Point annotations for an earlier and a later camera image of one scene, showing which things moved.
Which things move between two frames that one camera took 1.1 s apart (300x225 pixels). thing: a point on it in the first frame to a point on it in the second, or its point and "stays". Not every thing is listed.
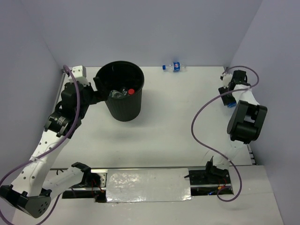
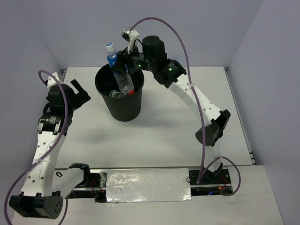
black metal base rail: (94, 186) stays
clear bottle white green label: (115, 94) stays
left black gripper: (97, 96) to (81, 97)
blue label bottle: (232, 105) to (124, 80)
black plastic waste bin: (118, 74) stays
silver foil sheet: (148, 185) stays
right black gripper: (226, 100) to (123, 58)
